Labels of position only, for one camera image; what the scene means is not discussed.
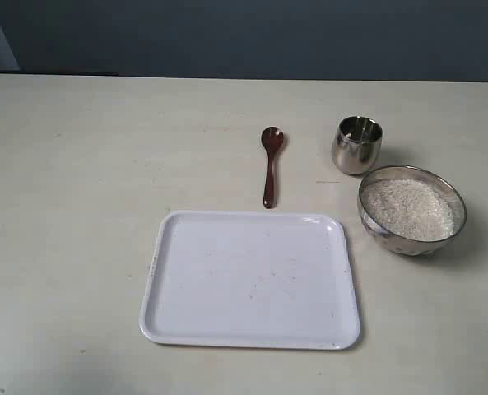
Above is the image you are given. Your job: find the dark red wooden spoon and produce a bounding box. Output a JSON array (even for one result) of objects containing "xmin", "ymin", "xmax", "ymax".
[{"xmin": 261, "ymin": 126, "xmax": 284, "ymax": 209}]

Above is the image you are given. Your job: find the white rectangular plastic tray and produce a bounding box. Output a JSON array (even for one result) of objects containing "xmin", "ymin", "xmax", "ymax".
[{"xmin": 139, "ymin": 211, "xmax": 361, "ymax": 351}]

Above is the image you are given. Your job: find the steel bowl of rice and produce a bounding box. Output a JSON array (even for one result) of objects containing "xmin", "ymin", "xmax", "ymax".
[{"xmin": 357, "ymin": 165, "xmax": 467, "ymax": 257}]

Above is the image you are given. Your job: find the small stainless steel cup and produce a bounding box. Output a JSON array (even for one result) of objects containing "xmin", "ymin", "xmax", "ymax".
[{"xmin": 332, "ymin": 116, "xmax": 383, "ymax": 176}]

